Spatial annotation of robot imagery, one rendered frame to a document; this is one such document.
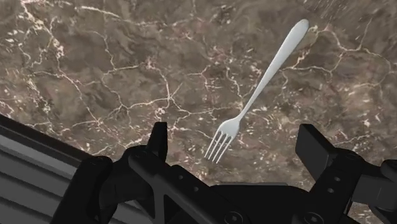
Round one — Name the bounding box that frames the white fork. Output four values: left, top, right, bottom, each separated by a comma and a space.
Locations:
204, 18, 310, 164

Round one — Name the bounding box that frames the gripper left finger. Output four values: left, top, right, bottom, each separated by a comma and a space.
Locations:
50, 121, 246, 224

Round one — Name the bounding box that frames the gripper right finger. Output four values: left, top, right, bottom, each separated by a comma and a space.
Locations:
291, 123, 397, 224

